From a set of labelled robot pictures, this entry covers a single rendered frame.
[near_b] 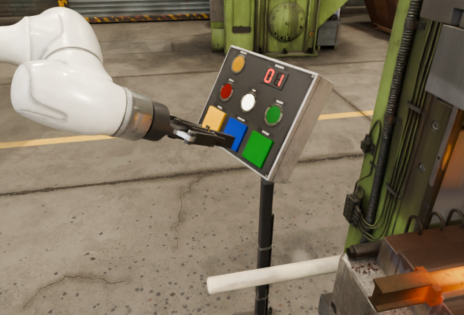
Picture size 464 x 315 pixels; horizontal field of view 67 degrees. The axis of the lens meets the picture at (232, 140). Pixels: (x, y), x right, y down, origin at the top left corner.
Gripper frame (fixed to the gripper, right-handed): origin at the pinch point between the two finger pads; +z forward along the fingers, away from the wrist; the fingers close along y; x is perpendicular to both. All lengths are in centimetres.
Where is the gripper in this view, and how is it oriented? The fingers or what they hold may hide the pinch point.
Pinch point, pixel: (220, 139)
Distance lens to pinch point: 79.9
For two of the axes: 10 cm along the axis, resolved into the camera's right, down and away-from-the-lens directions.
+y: 6.0, 3.9, -7.0
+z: 7.0, 1.9, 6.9
